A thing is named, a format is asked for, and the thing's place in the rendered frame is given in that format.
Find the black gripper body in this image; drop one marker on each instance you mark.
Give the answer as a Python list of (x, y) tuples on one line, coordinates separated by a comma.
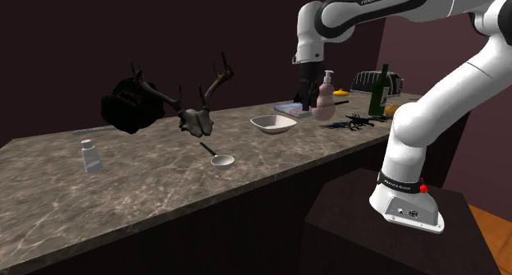
[(311, 72)]

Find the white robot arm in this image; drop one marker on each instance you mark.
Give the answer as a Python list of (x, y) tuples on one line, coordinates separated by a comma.
[(420, 118)]

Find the pink soap dispenser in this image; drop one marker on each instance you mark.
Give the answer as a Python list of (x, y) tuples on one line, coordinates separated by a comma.
[(325, 104)]

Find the yellow lid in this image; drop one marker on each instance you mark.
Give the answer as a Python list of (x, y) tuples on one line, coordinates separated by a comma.
[(341, 93)]

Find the blue and pink book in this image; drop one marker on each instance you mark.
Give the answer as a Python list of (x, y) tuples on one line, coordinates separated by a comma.
[(291, 108)]

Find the black pen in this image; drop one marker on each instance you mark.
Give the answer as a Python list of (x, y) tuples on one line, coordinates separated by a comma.
[(342, 103)]

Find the black and silver toaster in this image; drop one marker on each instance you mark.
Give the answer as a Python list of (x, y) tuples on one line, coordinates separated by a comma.
[(366, 82)]

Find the white bowl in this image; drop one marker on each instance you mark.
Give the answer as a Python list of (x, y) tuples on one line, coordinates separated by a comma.
[(274, 124)]

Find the black spiky twig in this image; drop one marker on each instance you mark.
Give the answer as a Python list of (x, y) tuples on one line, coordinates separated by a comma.
[(354, 124)]

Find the dark green wine bottle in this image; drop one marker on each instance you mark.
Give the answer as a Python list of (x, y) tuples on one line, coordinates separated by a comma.
[(378, 100)]

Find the orange fruit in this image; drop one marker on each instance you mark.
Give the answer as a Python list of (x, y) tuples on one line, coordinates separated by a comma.
[(392, 111)]

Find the dark deer skull with antlers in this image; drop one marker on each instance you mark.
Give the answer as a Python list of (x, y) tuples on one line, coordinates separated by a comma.
[(196, 122)]

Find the dark robot stand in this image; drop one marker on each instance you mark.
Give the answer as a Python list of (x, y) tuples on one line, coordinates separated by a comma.
[(352, 234)]

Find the black lumpy bag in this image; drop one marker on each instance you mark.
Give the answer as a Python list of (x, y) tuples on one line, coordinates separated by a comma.
[(130, 114)]

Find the grey shaker bottle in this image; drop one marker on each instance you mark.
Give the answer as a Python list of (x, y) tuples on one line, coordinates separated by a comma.
[(91, 160)]

